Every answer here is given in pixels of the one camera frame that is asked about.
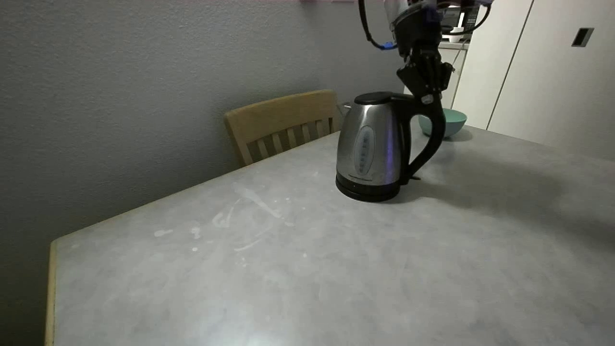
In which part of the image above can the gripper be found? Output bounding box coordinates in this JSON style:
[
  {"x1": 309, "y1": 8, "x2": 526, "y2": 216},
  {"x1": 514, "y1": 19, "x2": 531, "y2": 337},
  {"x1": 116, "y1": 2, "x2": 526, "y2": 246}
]
[{"x1": 392, "y1": 6, "x2": 455, "y2": 104}]

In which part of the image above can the black kettle lid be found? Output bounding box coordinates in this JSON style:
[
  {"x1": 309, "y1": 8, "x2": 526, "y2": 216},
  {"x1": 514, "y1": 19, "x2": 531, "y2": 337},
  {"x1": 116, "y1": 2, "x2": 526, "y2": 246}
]
[{"x1": 354, "y1": 91, "x2": 395, "y2": 106}]

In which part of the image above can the stainless steel electric kettle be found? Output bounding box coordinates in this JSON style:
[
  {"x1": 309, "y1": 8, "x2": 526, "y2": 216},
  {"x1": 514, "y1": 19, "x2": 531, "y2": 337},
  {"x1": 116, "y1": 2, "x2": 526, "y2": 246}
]
[{"x1": 335, "y1": 91, "x2": 446, "y2": 203}]

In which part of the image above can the white low counter cabinet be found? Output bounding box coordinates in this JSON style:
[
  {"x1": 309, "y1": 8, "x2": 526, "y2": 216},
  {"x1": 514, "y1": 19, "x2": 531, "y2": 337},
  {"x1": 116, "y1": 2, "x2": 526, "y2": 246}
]
[{"x1": 403, "y1": 42, "x2": 469, "y2": 110}]

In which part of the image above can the teal bowl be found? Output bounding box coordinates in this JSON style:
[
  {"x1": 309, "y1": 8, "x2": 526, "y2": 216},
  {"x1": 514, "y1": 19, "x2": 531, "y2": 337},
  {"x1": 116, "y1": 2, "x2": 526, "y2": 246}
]
[{"x1": 418, "y1": 108, "x2": 468, "y2": 140}]

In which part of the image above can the dark countertop appliance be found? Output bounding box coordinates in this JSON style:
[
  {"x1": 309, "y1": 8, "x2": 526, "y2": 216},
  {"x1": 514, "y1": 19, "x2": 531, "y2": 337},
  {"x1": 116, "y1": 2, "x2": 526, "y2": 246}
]
[{"x1": 440, "y1": 5, "x2": 481, "y2": 35}]

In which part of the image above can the tall white cabinet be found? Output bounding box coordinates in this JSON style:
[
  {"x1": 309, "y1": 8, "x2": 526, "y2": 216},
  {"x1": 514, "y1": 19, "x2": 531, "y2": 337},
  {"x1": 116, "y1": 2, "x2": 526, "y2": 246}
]
[{"x1": 452, "y1": 0, "x2": 615, "y2": 162}]

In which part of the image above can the wooden chair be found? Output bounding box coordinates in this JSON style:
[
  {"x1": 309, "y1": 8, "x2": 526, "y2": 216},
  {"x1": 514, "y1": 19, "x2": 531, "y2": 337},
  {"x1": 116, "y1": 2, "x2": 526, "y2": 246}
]
[{"x1": 223, "y1": 89, "x2": 343, "y2": 168}]

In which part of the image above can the dark rectangular cabinet handle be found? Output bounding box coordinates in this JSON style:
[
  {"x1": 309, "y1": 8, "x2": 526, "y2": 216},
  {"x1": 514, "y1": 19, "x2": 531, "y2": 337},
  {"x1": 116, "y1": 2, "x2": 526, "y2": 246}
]
[{"x1": 571, "y1": 27, "x2": 595, "y2": 48}]

